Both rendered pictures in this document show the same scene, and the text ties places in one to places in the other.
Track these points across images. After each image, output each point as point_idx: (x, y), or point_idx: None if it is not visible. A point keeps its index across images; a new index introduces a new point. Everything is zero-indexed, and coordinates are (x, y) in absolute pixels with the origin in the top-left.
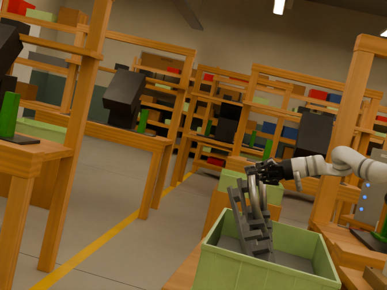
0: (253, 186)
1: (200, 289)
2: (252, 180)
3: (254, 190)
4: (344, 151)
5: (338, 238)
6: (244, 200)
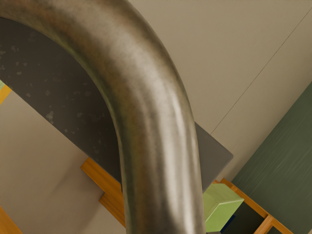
0: (189, 105)
1: None
2: (199, 172)
3: (166, 62)
4: None
5: None
6: (79, 73)
